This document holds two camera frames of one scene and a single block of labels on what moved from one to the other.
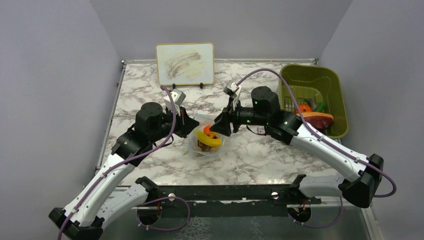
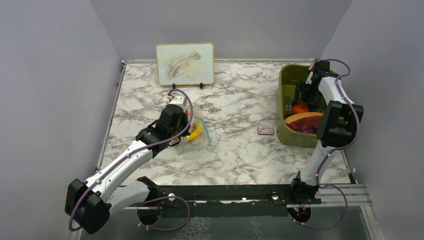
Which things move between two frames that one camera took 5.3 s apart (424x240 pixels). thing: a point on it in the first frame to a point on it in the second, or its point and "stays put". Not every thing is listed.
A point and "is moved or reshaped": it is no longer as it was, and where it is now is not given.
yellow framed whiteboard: [185, 63] stays put
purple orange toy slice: [319, 121] stays put
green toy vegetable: [320, 106] stays put
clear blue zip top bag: [202, 140] is moved or reshaped
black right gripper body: [245, 115] to [309, 95]
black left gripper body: [179, 122] stays put
